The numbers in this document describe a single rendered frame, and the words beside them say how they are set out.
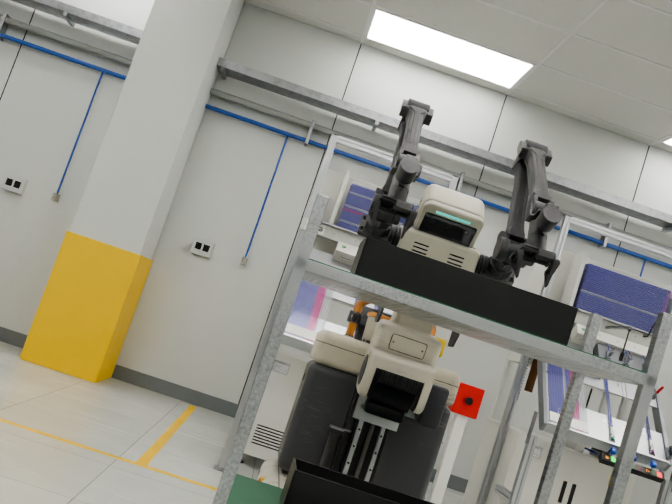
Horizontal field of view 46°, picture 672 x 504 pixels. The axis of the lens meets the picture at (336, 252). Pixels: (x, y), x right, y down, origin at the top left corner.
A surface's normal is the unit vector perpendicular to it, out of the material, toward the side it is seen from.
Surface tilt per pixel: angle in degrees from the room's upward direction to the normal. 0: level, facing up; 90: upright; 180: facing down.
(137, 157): 90
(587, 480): 90
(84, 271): 90
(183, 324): 90
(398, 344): 98
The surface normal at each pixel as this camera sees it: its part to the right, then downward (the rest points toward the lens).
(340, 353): 0.07, -0.08
